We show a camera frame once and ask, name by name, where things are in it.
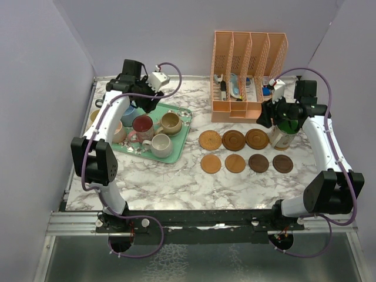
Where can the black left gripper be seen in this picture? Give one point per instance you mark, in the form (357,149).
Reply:
(148,105)

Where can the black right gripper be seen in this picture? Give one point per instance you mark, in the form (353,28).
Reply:
(269,112)

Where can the green floral mug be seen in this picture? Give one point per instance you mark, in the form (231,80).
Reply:
(283,134)

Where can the pink red mug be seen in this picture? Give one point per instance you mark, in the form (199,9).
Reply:
(143,129)

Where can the grooved brown wooden coaster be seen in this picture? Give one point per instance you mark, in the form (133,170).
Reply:
(233,140)

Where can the dark walnut coaster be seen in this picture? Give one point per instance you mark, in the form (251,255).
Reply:
(258,163)
(283,164)

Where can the light orange wooden coaster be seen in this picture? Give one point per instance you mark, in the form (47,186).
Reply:
(210,164)

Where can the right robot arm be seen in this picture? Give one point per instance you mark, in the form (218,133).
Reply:
(336,187)

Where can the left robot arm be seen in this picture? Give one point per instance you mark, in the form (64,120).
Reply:
(93,158)

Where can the light blue mug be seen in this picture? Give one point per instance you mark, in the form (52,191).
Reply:
(129,116)

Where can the beige ceramic mug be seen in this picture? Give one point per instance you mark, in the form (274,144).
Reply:
(170,124)

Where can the green floral tray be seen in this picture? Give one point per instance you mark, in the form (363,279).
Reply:
(178,141)

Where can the pale pink mug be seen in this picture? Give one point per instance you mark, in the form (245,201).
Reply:
(120,134)

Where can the grey white mug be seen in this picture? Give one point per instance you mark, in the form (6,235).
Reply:
(160,146)

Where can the dark grey mug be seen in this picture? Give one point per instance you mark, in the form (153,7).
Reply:
(99,103)

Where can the pale yellow mug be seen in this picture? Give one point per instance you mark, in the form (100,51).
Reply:
(93,115)

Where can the peach plastic desk organizer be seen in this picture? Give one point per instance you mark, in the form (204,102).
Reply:
(242,62)

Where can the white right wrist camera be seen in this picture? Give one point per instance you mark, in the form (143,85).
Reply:
(278,89)

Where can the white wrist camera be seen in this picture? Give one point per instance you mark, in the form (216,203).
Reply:
(156,80)
(278,89)

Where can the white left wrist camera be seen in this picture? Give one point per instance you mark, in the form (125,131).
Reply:
(156,80)

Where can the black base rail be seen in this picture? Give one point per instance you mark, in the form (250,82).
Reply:
(196,226)

